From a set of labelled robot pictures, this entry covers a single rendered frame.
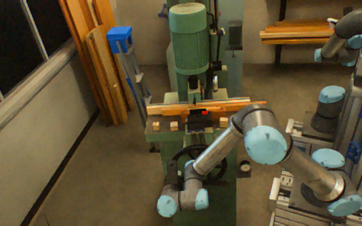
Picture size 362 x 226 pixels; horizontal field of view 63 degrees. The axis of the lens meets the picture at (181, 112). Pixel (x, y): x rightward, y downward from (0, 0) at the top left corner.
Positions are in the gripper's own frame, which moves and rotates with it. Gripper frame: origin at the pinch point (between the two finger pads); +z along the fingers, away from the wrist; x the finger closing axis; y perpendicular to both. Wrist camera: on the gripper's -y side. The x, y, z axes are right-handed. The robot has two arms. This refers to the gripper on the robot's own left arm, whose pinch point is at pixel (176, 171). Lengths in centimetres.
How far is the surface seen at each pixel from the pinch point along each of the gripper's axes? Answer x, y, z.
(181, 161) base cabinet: -1.4, 4.7, 29.1
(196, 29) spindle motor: 19, -65, 2
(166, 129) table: -5.7, -17.5, 20.6
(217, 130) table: 21.8, -13.6, 19.7
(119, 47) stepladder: -43, -72, 82
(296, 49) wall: 133, -55, 265
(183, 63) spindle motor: 10, -51, 9
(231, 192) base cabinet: 26, 33, 44
